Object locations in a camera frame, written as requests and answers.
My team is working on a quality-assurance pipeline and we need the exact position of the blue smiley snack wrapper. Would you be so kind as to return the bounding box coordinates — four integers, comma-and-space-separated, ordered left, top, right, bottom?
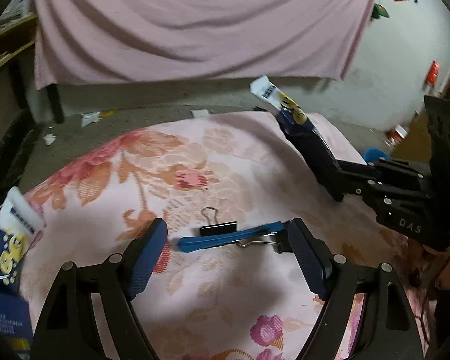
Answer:
249, 76, 317, 135

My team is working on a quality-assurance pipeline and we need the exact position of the black binder clip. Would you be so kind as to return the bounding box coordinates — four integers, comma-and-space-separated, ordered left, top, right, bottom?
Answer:
199, 206, 282, 253

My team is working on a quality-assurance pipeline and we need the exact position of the blue plastic strip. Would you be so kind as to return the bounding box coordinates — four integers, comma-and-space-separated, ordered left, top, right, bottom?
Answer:
177, 222, 285, 253

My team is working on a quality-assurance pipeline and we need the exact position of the wooden cabinet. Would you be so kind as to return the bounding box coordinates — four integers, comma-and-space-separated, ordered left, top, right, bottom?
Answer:
391, 74, 450, 163

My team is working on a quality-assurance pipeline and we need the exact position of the blue cardboard box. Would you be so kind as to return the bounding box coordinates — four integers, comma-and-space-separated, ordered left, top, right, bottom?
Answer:
0, 292, 33, 359

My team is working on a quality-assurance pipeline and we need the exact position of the blue smiley wrapper on table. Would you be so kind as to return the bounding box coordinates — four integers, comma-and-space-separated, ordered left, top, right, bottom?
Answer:
0, 186, 45, 295

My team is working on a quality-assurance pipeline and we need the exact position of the white floor paper piece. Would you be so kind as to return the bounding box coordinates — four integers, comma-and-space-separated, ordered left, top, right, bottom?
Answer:
192, 109, 209, 118

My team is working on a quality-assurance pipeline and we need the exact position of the floral pink tablecloth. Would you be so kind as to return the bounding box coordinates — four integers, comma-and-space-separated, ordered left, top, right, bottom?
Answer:
0, 112, 423, 359

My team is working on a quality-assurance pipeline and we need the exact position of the green hanging ornament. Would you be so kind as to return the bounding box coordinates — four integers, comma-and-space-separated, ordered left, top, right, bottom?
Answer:
371, 3, 389, 20

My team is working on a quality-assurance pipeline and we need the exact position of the small white floor scrap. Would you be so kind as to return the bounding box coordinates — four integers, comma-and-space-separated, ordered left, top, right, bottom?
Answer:
43, 133, 57, 146

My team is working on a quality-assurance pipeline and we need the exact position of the white paper scrap on floor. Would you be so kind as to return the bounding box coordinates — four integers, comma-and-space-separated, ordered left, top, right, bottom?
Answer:
81, 111, 101, 128

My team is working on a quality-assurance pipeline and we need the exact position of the pink hanging sheet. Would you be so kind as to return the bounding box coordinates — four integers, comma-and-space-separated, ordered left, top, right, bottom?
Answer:
34, 0, 374, 88

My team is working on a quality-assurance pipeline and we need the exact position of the wooden shelf unit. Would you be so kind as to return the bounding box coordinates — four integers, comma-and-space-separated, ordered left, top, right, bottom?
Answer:
0, 0, 38, 70

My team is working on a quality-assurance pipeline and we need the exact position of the red wall decoration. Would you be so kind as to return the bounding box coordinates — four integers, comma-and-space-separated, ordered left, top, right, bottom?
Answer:
424, 60, 440, 87

